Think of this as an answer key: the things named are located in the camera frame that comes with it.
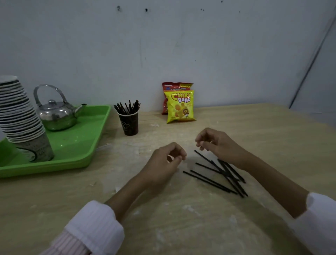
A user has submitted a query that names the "person's right hand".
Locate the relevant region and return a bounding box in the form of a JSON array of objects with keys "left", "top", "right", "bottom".
[{"left": 195, "top": 127, "right": 250, "bottom": 170}]

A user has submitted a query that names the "person's left hand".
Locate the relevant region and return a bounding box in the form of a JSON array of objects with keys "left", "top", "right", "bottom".
[{"left": 139, "top": 142, "right": 187, "bottom": 187}]

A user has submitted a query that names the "pile of black straws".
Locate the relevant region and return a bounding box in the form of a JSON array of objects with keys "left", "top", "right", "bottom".
[{"left": 182, "top": 150, "right": 249, "bottom": 199}]

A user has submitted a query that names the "dark brown paper cup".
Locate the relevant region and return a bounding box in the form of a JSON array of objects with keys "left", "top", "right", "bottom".
[{"left": 117, "top": 110, "right": 139, "bottom": 137}]

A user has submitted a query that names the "bunch of black straws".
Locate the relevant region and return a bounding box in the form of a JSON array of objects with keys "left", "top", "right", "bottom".
[{"left": 113, "top": 99, "right": 141, "bottom": 115}]

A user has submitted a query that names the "person's right forearm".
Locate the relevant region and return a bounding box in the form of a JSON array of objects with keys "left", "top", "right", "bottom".
[{"left": 240, "top": 153, "right": 336, "bottom": 255}]

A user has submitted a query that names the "person's left forearm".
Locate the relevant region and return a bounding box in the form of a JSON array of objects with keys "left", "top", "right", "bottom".
[{"left": 39, "top": 171, "right": 155, "bottom": 255}]

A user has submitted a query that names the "yellow snack bag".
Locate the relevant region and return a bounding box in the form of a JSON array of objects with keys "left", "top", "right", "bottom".
[{"left": 163, "top": 90, "right": 196, "bottom": 124}]

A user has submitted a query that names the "red snack bag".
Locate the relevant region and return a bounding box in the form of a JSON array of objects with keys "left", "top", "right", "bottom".
[{"left": 161, "top": 82, "right": 194, "bottom": 115}]

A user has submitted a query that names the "green plastic tray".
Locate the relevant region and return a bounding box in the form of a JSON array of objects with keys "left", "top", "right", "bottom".
[{"left": 0, "top": 105, "right": 112, "bottom": 179}]

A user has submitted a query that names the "light wooden table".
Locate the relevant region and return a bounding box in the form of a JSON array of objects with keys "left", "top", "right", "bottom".
[{"left": 0, "top": 103, "right": 336, "bottom": 255}]

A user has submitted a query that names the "steel kettle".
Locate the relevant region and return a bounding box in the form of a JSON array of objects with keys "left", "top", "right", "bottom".
[{"left": 33, "top": 84, "right": 87, "bottom": 132}]

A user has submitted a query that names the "thin dark pole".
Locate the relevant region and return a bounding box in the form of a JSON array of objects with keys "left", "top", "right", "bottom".
[{"left": 288, "top": 15, "right": 336, "bottom": 110}]

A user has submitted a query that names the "stack of paper cups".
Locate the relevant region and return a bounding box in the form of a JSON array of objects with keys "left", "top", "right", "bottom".
[{"left": 0, "top": 75, "right": 55, "bottom": 163}]

